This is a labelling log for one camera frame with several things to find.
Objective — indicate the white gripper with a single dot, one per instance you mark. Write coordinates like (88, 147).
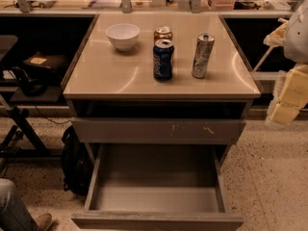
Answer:
(296, 39)

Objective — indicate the grey drawer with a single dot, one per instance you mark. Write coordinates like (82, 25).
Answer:
(158, 130)
(147, 187)

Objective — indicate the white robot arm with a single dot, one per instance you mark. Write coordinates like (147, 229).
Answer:
(295, 46)

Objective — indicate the grey drawer cabinet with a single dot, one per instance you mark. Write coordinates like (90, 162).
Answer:
(158, 99)

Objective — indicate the white stick with tip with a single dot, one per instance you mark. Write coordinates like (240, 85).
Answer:
(266, 53)

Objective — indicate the tall silver energy can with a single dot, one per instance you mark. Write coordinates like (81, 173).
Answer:
(204, 47)

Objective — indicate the blue pepsi can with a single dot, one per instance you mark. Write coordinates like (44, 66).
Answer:
(163, 59)

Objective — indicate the orange soda can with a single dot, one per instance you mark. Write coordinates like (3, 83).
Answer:
(162, 32)

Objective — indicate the white ceramic bowl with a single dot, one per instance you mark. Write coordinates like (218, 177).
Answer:
(123, 36)

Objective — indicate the black backpack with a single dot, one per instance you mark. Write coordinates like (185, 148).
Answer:
(76, 164)

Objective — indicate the black box with label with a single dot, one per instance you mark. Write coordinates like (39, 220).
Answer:
(55, 62)

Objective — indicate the black headphones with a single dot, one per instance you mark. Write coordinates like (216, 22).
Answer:
(30, 87)

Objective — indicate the person leg in jeans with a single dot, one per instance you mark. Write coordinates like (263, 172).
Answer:
(14, 215)

